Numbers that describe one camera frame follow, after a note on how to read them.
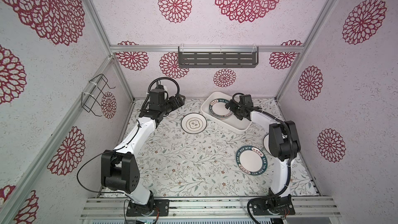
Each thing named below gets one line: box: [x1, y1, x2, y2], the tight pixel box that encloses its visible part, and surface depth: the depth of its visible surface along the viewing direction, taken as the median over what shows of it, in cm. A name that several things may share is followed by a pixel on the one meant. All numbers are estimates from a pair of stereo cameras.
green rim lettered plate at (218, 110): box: [208, 98, 234, 120], surface depth 111 cm
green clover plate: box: [180, 112, 208, 135], surface depth 108 cm
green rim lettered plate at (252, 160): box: [235, 145, 268, 176], surface depth 90 cm
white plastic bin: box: [200, 91, 252, 133], surface depth 108 cm
